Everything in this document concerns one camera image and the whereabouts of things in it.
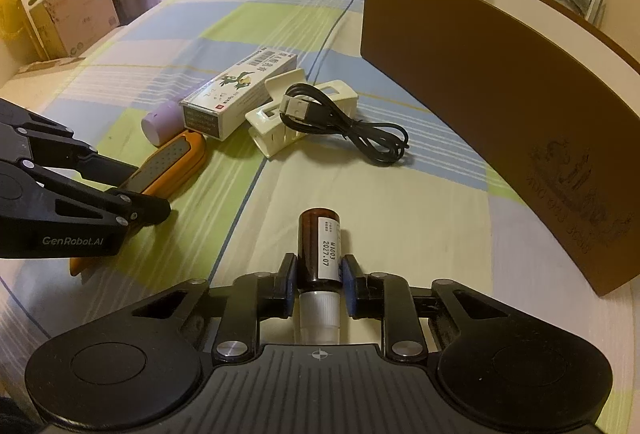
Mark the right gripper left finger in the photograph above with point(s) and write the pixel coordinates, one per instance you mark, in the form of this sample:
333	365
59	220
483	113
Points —
244	304

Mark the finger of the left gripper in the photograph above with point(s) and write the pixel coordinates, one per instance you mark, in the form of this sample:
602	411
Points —
97	167
124	209

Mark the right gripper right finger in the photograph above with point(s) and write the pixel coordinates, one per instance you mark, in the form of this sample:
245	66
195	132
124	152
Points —
391	301

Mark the orange utility knife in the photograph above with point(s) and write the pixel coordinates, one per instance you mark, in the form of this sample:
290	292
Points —
166	170

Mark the brown medicine bottle white cap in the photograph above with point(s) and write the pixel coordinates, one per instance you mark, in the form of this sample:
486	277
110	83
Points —
318	277

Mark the purple cylindrical tube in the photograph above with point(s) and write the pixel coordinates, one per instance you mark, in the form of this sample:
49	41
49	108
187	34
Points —
163	124

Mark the white medicine box green dragon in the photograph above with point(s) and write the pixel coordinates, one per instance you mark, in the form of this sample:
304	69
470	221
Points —
218	107

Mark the white hair claw clip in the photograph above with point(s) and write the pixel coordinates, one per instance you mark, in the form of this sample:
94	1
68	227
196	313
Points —
267	130

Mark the checked bed sheet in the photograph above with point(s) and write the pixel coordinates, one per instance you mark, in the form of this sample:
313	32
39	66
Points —
441	213

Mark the brown cardboard storage box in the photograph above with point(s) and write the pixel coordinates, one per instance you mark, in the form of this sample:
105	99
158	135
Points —
544	97

